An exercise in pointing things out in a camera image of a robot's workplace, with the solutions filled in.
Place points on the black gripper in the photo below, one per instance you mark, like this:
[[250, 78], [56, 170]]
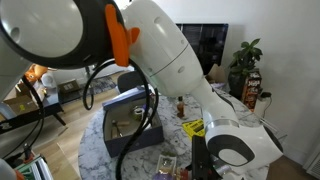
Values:
[[220, 171]]

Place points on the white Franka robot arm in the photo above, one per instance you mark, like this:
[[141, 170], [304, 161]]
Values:
[[166, 50]]

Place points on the yellow and green box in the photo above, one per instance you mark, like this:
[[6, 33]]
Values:
[[193, 128]]

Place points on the hot sauce bottle red cap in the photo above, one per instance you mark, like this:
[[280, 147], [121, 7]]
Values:
[[180, 108]]

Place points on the orange Jenga box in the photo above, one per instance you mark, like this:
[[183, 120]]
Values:
[[251, 91]]

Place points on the navy blue cardboard box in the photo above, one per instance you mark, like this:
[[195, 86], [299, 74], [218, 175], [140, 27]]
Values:
[[140, 140]]

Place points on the brown cardboard box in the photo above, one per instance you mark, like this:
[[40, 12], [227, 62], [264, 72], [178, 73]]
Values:
[[217, 74]]

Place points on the navy blue box lid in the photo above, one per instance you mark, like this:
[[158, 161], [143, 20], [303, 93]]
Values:
[[123, 98]]

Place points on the cardboard box with yellow sticker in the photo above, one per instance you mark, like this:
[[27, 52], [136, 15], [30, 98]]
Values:
[[20, 105]]

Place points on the clear glass cup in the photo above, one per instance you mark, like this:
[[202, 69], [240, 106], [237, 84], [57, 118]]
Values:
[[166, 163]]

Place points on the purple snack packet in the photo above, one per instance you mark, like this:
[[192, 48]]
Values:
[[162, 176]]

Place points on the black power plug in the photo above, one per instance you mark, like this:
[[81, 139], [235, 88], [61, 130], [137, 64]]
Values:
[[265, 95]]

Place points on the white floor vent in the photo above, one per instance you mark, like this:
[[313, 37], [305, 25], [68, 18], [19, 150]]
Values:
[[313, 165]]

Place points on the round metal tin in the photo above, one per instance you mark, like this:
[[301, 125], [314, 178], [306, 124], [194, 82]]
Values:
[[138, 114]]

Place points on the small beige block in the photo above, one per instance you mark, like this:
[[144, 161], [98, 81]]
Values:
[[124, 123]]

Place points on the green potted plant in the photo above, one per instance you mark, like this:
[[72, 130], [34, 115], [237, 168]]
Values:
[[245, 63]]

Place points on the metal spoon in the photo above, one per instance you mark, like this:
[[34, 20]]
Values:
[[116, 129]]

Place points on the dark grey chair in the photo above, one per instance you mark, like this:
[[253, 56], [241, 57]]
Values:
[[130, 81]]

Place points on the black flat screen television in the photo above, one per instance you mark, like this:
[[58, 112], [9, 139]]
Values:
[[206, 43]]

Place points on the grey patterned rug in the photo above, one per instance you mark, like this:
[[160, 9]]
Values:
[[103, 85]]

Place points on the dark coffee table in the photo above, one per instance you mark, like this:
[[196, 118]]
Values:
[[53, 106]]

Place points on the orange plush toy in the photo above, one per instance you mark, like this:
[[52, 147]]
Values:
[[35, 72]]

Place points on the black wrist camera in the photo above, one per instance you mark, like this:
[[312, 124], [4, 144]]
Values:
[[201, 156]]

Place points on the aluminium frame rail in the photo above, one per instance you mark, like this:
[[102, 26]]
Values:
[[36, 168]]

